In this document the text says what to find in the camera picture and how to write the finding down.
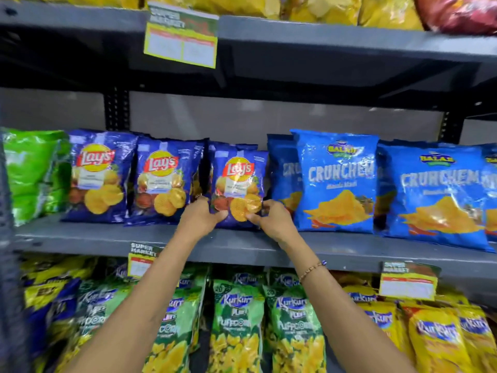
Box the person's left hand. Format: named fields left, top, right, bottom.
left=176, top=196, right=229, bottom=245

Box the person's right hand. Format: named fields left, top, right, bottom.
left=245, top=199, right=300, bottom=251

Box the dark blue chip packet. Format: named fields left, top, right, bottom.
left=125, top=136, right=206, bottom=226
left=61, top=130, right=139, bottom=224
left=208, top=140, right=269, bottom=231

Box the person's right forearm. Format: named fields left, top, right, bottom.
left=279, top=234, right=418, bottom=373

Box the person's left forearm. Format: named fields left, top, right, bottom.
left=64, top=230, right=203, bottom=373

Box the grey metal shelf board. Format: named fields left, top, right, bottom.
left=0, top=0, right=497, bottom=121
left=12, top=213, right=497, bottom=297

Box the light blue chip packet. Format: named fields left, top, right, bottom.
left=266, top=134, right=304, bottom=215
left=290, top=129, right=380, bottom=234
left=481, top=144, right=497, bottom=242
left=375, top=140, right=496, bottom=253

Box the yellow green shelf price tag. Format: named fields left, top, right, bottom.
left=143, top=1, right=220, bottom=69
left=127, top=241, right=164, bottom=279
left=378, top=261, right=442, bottom=301

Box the row of green puffcorn packets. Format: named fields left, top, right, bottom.
left=54, top=264, right=327, bottom=373

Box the black slotted shelf upright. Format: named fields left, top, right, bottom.
left=438, top=111, right=465, bottom=144
left=103, top=86, right=131, bottom=132

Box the bright green chip packet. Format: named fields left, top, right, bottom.
left=1, top=127, right=65, bottom=226
left=42, top=138, right=73, bottom=215

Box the pile of blue-yellow snack bags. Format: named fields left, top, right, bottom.
left=19, top=254, right=99, bottom=373

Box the row of orange-yellow snack bags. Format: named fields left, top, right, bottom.
left=330, top=270, right=497, bottom=373

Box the row of yellow chip packets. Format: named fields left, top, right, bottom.
left=0, top=0, right=425, bottom=31

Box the red snack packet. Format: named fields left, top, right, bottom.
left=413, top=0, right=497, bottom=36

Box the thin beaded bracelet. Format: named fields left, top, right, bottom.
left=298, top=260, right=328, bottom=283

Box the grey rack side frame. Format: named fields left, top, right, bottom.
left=0, top=141, right=32, bottom=373

